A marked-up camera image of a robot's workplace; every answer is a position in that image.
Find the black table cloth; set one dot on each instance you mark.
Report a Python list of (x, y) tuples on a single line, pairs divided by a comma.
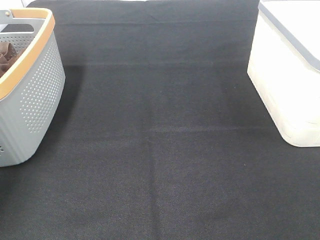
[(160, 133)]

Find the grey perforated laundry basket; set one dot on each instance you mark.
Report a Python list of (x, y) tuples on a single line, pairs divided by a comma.
[(32, 87)]

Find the white plastic storage basket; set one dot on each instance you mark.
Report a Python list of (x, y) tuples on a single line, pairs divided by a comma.
[(284, 67)]

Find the brown towels in basket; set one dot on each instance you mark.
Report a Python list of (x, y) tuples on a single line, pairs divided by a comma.
[(8, 56)]

